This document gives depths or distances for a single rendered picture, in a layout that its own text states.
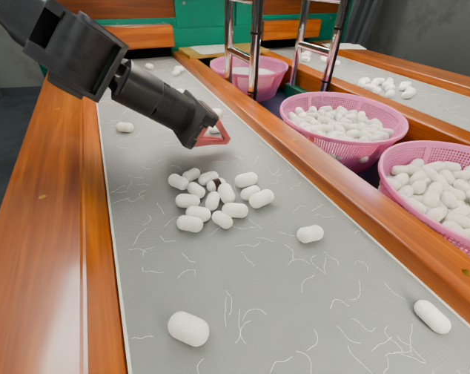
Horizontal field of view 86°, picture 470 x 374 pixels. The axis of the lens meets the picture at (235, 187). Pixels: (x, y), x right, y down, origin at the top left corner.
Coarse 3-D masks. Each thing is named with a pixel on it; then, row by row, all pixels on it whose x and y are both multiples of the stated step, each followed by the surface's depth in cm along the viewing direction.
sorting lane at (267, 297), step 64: (128, 192) 38; (320, 192) 39; (128, 256) 30; (192, 256) 30; (256, 256) 30; (320, 256) 30; (384, 256) 30; (128, 320) 24; (256, 320) 24; (320, 320) 24; (384, 320) 25
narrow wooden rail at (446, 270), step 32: (192, 64) 86; (224, 96) 65; (256, 128) 53; (288, 128) 50; (288, 160) 45; (320, 160) 42; (352, 192) 36; (384, 224) 31; (416, 224) 31; (416, 256) 28; (448, 256) 28; (448, 288) 25
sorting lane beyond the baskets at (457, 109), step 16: (288, 48) 122; (304, 64) 99; (320, 64) 100; (352, 64) 101; (352, 80) 84; (400, 80) 85; (416, 80) 85; (384, 96) 73; (400, 96) 73; (416, 96) 73; (432, 96) 74; (448, 96) 74; (464, 96) 74; (432, 112) 65; (448, 112) 65; (464, 112) 65; (464, 128) 58
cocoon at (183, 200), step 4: (180, 196) 35; (184, 196) 35; (188, 196) 35; (192, 196) 35; (196, 196) 35; (176, 200) 35; (180, 200) 35; (184, 200) 35; (188, 200) 35; (192, 200) 35; (196, 200) 35; (176, 204) 35; (180, 204) 35; (184, 204) 35; (188, 204) 35; (192, 204) 35; (196, 204) 35
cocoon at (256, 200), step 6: (258, 192) 36; (264, 192) 36; (270, 192) 36; (252, 198) 35; (258, 198) 35; (264, 198) 35; (270, 198) 36; (252, 204) 35; (258, 204) 35; (264, 204) 36
